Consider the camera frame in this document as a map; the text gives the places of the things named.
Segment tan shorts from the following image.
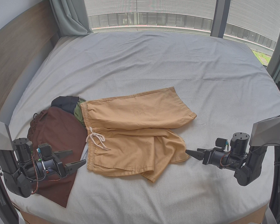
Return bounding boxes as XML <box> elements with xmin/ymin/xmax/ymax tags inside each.
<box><xmin>80</xmin><ymin>86</ymin><xmax>197</xmax><ymax>183</ymax></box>

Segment window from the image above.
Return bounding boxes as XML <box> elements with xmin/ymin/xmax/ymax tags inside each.
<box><xmin>80</xmin><ymin>0</ymin><xmax>280</xmax><ymax>68</ymax></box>

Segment brown shorts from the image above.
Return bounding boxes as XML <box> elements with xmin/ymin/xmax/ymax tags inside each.
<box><xmin>28</xmin><ymin>107</ymin><xmax>89</xmax><ymax>208</ymax></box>

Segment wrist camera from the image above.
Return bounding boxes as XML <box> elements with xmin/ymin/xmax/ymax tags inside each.
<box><xmin>37</xmin><ymin>143</ymin><xmax>53</xmax><ymax>160</ymax></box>
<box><xmin>215</xmin><ymin>138</ymin><xmax>228</xmax><ymax>152</ymax></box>

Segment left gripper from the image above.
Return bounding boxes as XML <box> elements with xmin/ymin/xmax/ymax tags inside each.
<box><xmin>35</xmin><ymin>150</ymin><xmax>87</xmax><ymax>178</ymax></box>

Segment bed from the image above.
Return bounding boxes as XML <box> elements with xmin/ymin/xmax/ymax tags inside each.
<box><xmin>0</xmin><ymin>0</ymin><xmax>280</xmax><ymax>224</ymax></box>

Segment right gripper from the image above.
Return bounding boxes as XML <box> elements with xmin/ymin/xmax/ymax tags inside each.
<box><xmin>185</xmin><ymin>148</ymin><xmax>224</xmax><ymax>167</ymax></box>

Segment black garment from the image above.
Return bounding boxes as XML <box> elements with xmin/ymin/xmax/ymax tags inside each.
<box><xmin>51</xmin><ymin>96</ymin><xmax>80</xmax><ymax>115</ymax></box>

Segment green garment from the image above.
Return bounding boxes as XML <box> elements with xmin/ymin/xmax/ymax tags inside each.
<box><xmin>73</xmin><ymin>98</ymin><xmax>87</xmax><ymax>128</ymax></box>

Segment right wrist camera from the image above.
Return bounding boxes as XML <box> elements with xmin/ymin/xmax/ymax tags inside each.
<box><xmin>215</xmin><ymin>138</ymin><xmax>228</xmax><ymax>152</ymax></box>

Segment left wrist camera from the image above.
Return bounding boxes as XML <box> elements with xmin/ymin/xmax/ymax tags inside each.
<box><xmin>37</xmin><ymin>143</ymin><xmax>53</xmax><ymax>160</ymax></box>

